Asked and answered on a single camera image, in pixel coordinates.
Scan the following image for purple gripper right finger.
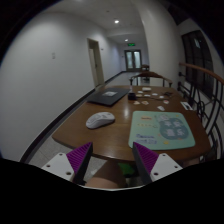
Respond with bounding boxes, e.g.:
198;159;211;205
132;141;184;186

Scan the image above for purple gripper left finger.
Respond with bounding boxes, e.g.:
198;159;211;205
41;141;94;186

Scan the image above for light green mouse pad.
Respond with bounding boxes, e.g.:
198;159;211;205
128;111;195;151

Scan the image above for white computer mouse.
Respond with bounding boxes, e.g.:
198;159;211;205
86;112;115;129

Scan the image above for small white card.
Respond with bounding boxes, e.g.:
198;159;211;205
157;106;165;111

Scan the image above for small black box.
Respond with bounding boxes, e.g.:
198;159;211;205
128;93;136;100

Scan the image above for dark closed laptop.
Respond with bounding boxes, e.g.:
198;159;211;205
87;88;129;106

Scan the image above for wooden armchair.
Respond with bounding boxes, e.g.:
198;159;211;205
129;71;173;87

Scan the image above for metal stair railing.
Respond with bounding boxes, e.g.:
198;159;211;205
177;62;224;162

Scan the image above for glass double door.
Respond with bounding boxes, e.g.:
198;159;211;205
125;50;141;71

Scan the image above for wooden side door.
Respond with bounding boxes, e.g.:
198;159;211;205
87;39;104;87

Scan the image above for green exit sign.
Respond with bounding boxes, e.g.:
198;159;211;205
127;43;136;47

